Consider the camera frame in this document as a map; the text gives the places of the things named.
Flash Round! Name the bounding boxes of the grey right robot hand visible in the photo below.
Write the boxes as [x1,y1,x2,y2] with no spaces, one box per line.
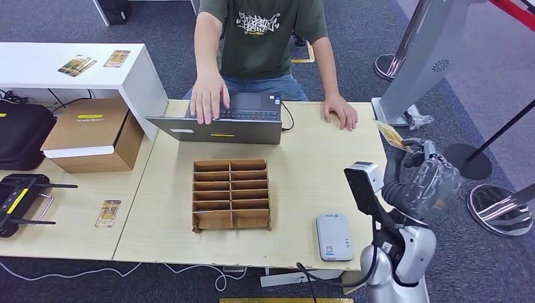
[381,137,462,225]

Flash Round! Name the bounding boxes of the person's right hand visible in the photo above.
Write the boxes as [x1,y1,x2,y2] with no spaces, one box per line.
[190,71,231,126]

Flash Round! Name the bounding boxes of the person's left hand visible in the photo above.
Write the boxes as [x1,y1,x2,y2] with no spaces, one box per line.
[322,93,359,132]

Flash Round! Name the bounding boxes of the person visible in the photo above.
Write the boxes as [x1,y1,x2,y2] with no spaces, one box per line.
[183,0,360,132]

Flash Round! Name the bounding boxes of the wooden card rack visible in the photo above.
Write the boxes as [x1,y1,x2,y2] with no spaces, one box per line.
[191,158,272,234]

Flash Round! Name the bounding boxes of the grey card reader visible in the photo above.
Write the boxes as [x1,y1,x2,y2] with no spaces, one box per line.
[315,212,355,263]

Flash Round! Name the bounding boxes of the grey laptop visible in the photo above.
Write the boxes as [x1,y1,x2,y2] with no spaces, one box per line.
[146,92,283,146]

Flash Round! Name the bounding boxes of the clear plastic bag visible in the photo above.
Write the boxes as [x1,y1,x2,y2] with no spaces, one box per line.
[404,104,435,131]

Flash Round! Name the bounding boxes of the silver kiosk stand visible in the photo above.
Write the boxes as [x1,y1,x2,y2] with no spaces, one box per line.
[371,0,481,128]

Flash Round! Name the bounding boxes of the brown cardboard box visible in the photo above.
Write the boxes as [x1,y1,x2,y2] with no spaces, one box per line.
[40,98,146,174]

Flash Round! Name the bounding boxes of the wooden desk leg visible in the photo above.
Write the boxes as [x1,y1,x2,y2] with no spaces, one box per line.
[341,271,370,296]

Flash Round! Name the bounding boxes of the black computer tower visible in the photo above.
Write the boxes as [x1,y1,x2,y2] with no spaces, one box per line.
[97,0,133,26]

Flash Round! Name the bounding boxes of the white flat board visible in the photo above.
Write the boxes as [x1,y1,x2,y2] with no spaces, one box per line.
[259,268,344,288]

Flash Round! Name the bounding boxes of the white shelf unit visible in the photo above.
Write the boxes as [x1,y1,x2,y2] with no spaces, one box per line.
[0,42,170,141]

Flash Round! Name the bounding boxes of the black carrying case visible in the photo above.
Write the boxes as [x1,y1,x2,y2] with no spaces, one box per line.
[0,101,57,172]

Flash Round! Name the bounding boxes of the red barrier belt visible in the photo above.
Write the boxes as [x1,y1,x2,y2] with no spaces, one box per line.
[486,0,535,32]

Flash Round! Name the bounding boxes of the black controller with antennas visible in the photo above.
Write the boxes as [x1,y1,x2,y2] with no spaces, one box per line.
[0,173,79,239]

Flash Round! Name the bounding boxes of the black stanchion post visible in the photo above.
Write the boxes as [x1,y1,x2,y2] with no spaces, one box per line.
[444,99,535,181]

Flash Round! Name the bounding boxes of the black laptop cable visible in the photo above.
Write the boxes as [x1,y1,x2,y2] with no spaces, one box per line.
[281,101,295,133]

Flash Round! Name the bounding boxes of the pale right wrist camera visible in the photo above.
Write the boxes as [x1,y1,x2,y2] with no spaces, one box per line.
[343,161,385,194]

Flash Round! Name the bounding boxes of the chrome stanchion post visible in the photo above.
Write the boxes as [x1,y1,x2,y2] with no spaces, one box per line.
[466,184,535,238]
[373,0,432,82]

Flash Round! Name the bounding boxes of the thin black cable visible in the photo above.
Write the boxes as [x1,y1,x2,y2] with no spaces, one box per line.
[48,88,93,114]

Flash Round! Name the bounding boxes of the tangled black cables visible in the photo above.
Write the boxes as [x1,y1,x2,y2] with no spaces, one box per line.
[0,88,30,105]

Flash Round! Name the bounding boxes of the white floor cable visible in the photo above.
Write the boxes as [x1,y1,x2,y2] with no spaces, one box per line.
[0,259,248,293]

